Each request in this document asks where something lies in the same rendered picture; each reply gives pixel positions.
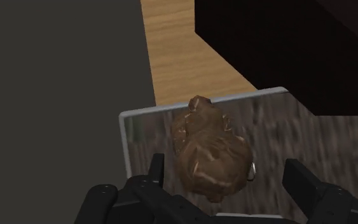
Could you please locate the grey table with silver rim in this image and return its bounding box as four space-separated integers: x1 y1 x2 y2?
118 87 358 224

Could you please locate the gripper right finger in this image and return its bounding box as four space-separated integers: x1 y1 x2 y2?
282 158 358 224

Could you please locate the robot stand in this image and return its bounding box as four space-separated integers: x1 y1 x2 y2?
195 0 358 116

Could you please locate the brown animal figure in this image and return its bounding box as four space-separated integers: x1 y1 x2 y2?
170 94 256 204

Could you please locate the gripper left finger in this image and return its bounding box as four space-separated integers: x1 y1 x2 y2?
74 153 223 224

